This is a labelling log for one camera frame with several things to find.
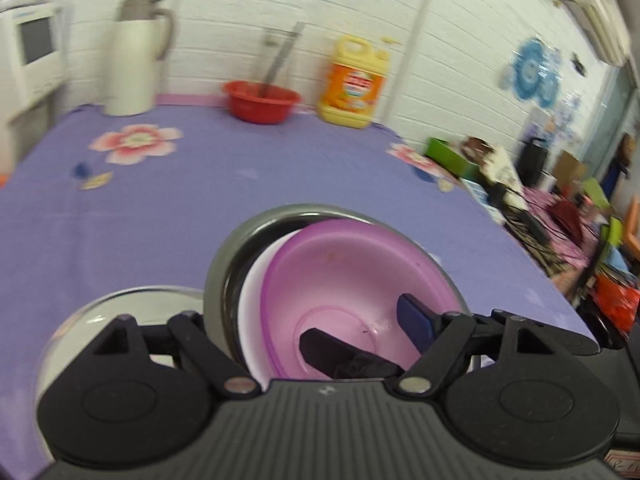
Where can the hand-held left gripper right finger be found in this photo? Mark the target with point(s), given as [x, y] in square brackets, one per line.
[417, 322]

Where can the purple floral tablecloth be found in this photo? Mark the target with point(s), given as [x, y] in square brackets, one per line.
[150, 210]

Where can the white bowl with red print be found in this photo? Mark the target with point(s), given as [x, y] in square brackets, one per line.
[250, 310]

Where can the stainless steel bowl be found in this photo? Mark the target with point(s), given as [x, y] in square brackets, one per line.
[220, 270]

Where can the cardboard box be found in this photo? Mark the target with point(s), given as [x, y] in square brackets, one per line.
[570, 167]

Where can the pink patterned cloth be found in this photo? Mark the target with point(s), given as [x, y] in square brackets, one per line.
[565, 230]

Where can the white air conditioner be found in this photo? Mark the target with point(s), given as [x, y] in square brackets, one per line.
[600, 15]

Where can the purple plastic bowl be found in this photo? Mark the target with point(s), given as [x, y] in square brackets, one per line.
[340, 270]

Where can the red plastic strainer basket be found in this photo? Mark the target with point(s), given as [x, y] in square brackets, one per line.
[260, 107]

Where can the orange plastic bag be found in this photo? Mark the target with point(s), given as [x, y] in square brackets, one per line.
[617, 302]

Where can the white water dispenser appliance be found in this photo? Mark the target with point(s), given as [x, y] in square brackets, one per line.
[30, 70]

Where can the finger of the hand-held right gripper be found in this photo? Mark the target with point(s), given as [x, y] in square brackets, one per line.
[340, 355]
[575, 344]

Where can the yellow detergent bottle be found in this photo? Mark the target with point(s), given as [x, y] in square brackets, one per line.
[350, 90]

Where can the brown and white paper bag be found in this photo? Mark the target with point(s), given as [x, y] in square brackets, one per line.
[500, 170]

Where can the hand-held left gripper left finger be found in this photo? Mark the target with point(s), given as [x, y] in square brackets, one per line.
[192, 332]

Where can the black speaker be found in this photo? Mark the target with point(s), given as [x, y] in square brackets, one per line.
[531, 160]

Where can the black stirring stick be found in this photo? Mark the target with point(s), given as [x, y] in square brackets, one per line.
[274, 72]

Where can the beige thermos jug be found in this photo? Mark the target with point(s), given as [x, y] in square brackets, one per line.
[130, 60]

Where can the blue paper fan decoration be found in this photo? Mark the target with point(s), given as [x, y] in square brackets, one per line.
[530, 67]

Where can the green box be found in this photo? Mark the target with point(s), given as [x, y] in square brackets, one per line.
[442, 155]

